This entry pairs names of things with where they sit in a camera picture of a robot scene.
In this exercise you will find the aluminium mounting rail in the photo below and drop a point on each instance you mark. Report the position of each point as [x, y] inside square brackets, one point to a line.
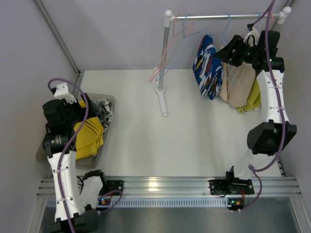
[164, 187]

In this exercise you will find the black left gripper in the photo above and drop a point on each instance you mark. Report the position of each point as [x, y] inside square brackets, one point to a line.
[79, 109]

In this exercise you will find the grey slotted cable duct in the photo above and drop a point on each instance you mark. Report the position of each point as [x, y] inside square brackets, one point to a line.
[127, 202]

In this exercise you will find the aluminium frame post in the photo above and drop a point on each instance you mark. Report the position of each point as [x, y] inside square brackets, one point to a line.
[56, 34]

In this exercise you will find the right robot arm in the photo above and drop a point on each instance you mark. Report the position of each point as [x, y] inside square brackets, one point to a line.
[267, 140]

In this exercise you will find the yellow green garment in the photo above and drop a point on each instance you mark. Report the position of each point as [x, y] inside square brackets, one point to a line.
[253, 100]

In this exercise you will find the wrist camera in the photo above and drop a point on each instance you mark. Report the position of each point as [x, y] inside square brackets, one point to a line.
[251, 32]
[62, 93]

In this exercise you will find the beige garment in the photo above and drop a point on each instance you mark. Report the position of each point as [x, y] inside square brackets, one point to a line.
[237, 84]

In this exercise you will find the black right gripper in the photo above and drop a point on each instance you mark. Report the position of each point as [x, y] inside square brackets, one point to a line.
[240, 52]

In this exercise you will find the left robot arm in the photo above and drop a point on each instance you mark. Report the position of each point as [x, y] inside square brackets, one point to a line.
[75, 207]

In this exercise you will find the newspaper print trousers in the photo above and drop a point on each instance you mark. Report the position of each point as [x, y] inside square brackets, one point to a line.
[104, 108]

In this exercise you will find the blue patterned garment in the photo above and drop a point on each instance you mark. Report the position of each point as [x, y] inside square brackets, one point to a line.
[208, 70]

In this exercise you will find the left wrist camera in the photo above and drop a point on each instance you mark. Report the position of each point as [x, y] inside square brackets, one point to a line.
[62, 93]

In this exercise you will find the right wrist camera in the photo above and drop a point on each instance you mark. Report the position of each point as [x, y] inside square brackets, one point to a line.
[251, 32]

